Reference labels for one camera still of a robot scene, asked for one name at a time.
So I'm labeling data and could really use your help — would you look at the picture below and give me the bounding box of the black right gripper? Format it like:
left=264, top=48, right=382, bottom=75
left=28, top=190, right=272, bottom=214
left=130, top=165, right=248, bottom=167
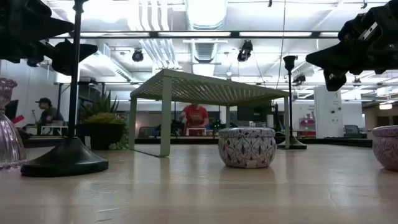
left=305, top=0, right=398, bottom=92

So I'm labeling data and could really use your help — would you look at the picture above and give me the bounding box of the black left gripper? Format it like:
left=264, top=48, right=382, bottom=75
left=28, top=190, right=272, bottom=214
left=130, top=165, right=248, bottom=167
left=0, top=0, right=99, bottom=77

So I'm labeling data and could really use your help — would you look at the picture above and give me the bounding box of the pink patterned tin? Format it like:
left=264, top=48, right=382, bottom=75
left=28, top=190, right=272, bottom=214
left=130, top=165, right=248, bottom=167
left=372, top=125, right=398, bottom=172

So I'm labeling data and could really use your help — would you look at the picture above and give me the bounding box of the pink ribbed glass candle holder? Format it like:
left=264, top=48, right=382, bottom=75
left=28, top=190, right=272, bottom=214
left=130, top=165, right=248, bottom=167
left=0, top=77, right=27, bottom=170

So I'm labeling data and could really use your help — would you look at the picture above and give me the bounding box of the blue white patterned tin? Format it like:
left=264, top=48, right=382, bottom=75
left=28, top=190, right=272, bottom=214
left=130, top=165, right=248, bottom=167
left=218, top=126, right=277, bottom=169

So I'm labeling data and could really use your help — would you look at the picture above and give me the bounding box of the white cabinet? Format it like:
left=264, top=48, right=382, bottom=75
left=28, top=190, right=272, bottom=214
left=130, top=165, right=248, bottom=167
left=313, top=85, right=345, bottom=139

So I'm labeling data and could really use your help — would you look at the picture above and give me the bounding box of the grey office chair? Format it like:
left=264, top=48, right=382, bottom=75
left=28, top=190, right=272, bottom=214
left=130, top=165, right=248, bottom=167
left=343, top=124, right=362, bottom=138

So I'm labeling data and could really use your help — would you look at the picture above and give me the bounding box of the red storage shelving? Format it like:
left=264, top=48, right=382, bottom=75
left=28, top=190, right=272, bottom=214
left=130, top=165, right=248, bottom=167
left=298, top=116, right=317, bottom=136

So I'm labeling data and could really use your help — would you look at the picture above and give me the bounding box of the person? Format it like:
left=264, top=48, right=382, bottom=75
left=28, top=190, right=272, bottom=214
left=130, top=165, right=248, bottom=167
left=179, top=104, right=210, bottom=136
left=34, top=97, right=65, bottom=127

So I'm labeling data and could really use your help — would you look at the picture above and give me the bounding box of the potted succulent plant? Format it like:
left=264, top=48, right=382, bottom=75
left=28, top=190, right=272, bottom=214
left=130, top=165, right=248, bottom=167
left=75, top=90, right=129, bottom=151

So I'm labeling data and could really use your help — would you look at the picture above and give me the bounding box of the green perforated metal shelf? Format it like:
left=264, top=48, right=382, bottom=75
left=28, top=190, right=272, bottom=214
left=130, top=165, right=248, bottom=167
left=128, top=68, right=290, bottom=157

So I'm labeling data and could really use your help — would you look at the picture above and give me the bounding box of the black mounted camera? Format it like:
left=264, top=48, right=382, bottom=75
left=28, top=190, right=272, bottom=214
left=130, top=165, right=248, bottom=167
left=131, top=49, right=145, bottom=63
left=237, top=40, right=254, bottom=63

